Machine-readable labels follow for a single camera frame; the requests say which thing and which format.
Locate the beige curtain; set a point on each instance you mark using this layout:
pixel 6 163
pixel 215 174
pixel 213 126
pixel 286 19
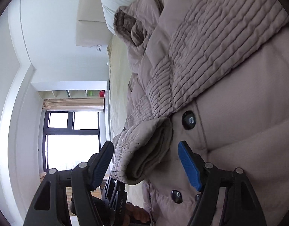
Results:
pixel 71 104

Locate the white wall shelf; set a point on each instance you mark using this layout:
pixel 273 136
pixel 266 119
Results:
pixel 64 93

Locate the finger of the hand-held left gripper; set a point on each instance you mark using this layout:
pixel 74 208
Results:
pixel 110 186

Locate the pink quilted puffer jacket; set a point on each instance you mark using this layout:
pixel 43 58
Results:
pixel 229 98

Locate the black framed window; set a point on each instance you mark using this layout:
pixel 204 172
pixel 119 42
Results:
pixel 71 143

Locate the beige padded headboard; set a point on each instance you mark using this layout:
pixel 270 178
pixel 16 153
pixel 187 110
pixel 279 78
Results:
pixel 90 9

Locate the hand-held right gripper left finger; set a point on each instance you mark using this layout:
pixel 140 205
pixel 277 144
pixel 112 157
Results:
pixel 102 164

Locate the wall socket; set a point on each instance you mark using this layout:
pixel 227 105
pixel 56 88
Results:
pixel 99 47

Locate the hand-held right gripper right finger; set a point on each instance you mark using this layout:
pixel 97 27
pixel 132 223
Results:
pixel 189 167

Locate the green box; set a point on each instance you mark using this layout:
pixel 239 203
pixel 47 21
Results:
pixel 92 93

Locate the white folded duvet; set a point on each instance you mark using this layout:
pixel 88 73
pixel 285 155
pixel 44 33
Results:
pixel 118 2

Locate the person's left hand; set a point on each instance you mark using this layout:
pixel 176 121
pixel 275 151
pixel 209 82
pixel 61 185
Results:
pixel 138 213

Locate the red box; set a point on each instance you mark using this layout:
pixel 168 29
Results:
pixel 102 93

